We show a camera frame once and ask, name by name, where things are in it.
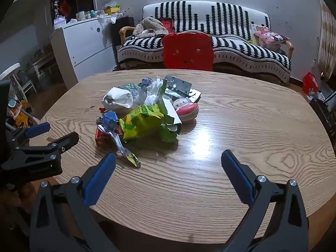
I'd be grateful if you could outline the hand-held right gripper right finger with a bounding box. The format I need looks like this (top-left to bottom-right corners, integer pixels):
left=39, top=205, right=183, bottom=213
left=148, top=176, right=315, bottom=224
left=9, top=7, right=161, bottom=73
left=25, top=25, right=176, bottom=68
left=221, top=150, right=310, bottom=252

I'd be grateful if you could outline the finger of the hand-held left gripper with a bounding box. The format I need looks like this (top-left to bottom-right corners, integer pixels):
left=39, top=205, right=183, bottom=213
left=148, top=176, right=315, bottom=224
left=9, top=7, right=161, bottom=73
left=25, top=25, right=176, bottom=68
left=5, top=122, right=51, bottom=150
left=8, top=132, right=80, bottom=163

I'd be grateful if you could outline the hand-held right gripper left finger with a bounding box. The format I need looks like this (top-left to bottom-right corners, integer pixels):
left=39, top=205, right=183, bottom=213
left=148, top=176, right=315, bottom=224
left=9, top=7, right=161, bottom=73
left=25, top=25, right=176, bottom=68
left=29, top=152, right=120, bottom=252

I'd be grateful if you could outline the white plastic bag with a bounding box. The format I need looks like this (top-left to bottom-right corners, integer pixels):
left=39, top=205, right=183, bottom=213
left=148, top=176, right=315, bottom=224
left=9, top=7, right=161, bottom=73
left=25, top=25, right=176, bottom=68
left=102, top=87, right=135, bottom=111

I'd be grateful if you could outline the clear plastic bag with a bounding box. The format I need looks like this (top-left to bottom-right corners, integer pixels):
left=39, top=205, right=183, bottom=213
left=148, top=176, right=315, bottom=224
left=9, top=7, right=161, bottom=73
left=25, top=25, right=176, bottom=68
left=131, top=77, right=164, bottom=106

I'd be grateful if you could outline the person's left hand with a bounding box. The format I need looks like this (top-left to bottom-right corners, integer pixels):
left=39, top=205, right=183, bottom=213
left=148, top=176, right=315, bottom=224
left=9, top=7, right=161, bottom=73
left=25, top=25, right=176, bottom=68
left=9, top=182, right=36, bottom=214

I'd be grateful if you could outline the yellow toy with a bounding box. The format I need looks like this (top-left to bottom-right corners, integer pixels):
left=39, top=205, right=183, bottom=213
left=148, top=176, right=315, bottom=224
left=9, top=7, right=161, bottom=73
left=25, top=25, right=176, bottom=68
left=7, top=98, right=35, bottom=130

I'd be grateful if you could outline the red snack packet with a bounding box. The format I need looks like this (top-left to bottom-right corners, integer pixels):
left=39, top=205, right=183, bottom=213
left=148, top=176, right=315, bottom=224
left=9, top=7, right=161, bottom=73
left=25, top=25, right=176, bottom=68
left=95, top=125, right=124, bottom=148

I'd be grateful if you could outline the white yellow wrapper strip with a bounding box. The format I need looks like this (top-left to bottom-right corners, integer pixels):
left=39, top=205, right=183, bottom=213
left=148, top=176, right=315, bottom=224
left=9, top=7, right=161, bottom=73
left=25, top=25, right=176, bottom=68
left=105, top=130, right=142, bottom=168

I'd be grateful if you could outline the white wooden chair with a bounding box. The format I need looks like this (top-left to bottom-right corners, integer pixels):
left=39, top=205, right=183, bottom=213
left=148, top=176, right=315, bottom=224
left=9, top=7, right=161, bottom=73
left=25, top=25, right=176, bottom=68
left=0, top=63, right=35, bottom=95

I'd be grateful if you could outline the cluttered shelf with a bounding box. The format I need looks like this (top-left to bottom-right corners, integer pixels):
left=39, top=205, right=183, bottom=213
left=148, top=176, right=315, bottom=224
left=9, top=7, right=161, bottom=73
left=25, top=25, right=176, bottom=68
left=26, top=49, right=59, bottom=91

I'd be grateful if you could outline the green snack bag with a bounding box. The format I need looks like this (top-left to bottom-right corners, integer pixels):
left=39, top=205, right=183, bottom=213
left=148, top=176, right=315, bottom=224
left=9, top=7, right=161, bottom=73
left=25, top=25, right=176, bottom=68
left=119, top=80, right=182, bottom=143

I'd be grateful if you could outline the small green wrapper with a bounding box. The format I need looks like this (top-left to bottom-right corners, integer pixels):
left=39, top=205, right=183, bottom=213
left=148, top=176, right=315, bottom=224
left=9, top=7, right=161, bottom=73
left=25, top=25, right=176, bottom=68
left=118, top=83, right=141, bottom=93

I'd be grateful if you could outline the pink round toy case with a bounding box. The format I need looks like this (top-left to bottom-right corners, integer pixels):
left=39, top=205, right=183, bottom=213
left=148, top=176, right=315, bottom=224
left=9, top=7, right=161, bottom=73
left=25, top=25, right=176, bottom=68
left=172, top=97, right=199, bottom=122

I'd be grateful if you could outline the white cabinet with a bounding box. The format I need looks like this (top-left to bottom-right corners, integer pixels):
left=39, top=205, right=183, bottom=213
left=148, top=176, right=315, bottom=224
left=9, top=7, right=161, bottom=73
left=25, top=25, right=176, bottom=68
left=50, top=16, right=117, bottom=82

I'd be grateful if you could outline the dark exercise machine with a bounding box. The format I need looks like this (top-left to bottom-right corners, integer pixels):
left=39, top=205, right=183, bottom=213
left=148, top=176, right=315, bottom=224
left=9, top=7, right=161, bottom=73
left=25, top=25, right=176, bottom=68
left=309, top=91, right=336, bottom=137

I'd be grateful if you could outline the silver blister pack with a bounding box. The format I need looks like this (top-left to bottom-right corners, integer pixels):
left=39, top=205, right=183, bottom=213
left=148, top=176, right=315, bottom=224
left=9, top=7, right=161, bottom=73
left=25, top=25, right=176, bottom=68
left=165, top=76, right=193, bottom=95

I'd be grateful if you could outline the red bag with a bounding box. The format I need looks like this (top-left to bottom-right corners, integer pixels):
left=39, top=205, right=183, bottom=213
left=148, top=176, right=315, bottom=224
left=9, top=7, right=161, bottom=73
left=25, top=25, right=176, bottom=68
left=302, top=72, right=319, bottom=95

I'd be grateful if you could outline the row of small jars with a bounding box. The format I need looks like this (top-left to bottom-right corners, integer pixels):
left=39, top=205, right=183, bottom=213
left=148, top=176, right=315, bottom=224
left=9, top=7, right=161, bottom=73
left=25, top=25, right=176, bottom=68
left=76, top=10, right=105, bottom=21

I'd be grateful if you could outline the red plastic chair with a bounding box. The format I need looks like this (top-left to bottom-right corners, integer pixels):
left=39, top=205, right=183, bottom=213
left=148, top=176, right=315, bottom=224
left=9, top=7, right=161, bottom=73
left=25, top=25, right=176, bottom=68
left=161, top=31, right=214, bottom=71

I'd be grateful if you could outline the beige clothes pile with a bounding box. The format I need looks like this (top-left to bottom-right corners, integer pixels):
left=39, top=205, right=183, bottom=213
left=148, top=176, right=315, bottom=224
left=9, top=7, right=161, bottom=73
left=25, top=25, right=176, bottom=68
left=133, top=16, right=174, bottom=38

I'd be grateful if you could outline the pink cartoon cushion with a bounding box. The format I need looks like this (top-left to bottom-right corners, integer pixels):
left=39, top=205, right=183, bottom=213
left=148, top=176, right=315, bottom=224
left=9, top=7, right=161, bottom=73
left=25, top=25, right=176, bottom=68
left=253, top=30, right=286, bottom=46

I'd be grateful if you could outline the black white striped sofa cover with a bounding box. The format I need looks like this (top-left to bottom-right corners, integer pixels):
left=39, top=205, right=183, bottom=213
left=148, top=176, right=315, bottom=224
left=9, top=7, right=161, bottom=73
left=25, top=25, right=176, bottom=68
left=117, top=1, right=292, bottom=78

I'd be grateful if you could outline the beige checked curtain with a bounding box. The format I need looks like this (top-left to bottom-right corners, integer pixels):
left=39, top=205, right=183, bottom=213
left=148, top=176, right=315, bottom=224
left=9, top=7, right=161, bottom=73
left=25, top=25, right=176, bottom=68
left=317, top=0, right=336, bottom=80

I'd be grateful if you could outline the wooden frame sofa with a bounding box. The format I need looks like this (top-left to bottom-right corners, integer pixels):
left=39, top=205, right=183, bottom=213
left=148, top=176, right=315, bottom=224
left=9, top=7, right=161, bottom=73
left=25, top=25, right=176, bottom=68
left=117, top=1, right=294, bottom=85

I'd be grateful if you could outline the dark decorated wall poster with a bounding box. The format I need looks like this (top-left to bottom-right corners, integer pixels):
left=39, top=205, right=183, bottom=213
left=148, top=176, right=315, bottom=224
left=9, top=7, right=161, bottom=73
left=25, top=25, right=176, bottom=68
left=50, top=0, right=78, bottom=23

